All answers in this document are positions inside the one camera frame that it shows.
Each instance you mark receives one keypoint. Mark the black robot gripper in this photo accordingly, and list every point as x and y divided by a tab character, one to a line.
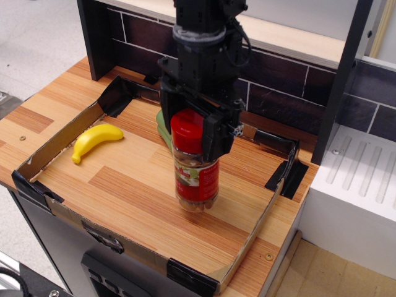
202	78

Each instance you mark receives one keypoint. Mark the basil bottle with red lid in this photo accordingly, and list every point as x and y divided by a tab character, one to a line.
196	180

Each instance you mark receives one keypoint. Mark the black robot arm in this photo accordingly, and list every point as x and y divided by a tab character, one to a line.
208	15

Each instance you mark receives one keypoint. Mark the cardboard fence with black tape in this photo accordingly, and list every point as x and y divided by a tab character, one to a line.
122	196

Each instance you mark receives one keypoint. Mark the green toy bell pepper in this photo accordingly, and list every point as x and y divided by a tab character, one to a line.
162	130

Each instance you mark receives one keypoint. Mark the yellow toy banana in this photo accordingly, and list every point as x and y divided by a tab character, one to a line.
94	136

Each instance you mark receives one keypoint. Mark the light wooden shelf board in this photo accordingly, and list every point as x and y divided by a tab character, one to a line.
275	38

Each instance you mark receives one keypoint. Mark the black oven control panel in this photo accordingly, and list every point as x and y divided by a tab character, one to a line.
106	282

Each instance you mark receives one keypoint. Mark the white sink drainboard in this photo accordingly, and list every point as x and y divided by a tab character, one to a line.
350	207

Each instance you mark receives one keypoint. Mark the black shelf post right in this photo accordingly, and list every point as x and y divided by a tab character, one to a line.
358	37

